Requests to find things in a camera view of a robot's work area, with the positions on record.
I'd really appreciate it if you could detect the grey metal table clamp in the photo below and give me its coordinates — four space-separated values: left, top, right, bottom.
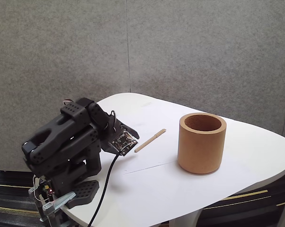
28 185 76 223

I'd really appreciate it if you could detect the brown cylindrical pen holder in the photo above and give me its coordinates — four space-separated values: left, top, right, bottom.
177 113 228 175

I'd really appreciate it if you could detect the camera circuit board module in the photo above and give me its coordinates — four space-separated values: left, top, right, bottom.
111 131 139 157

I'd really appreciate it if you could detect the motor controller board with LEDs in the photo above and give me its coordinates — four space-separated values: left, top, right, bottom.
39 179 56 197

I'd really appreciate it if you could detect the tan wooden pen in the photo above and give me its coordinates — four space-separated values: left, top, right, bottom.
134 128 167 153

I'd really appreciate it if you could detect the black camera cable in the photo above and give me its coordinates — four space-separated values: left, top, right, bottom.
87 151 124 227

